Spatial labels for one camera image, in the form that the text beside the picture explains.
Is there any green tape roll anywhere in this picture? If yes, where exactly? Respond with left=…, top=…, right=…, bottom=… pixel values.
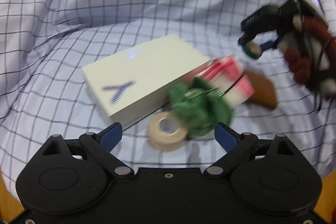
left=242, top=41, right=263, bottom=60

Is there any hand in dark red glove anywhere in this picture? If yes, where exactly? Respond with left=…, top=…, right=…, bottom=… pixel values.
left=277, top=15, right=335, bottom=98

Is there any green and white plush radish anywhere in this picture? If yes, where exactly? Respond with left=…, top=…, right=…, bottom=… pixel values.
left=169, top=77, right=234, bottom=138

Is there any brown leather wallet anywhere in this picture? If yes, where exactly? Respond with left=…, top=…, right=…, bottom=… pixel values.
left=245, top=69, right=277, bottom=110

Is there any beige tape roll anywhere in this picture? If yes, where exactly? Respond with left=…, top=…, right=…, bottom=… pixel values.
left=147, top=111, right=188, bottom=152

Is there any white phone box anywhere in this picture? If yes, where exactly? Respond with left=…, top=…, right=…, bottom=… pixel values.
left=82, top=35, right=210, bottom=128

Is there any pink white cloth bundle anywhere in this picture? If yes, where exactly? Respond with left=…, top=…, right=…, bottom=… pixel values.
left=196, top=55, right=255, bottom=109

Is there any blue checked sheet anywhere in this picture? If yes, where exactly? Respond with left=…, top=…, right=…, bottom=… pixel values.
left=1, top=0, right=335, bottom=192

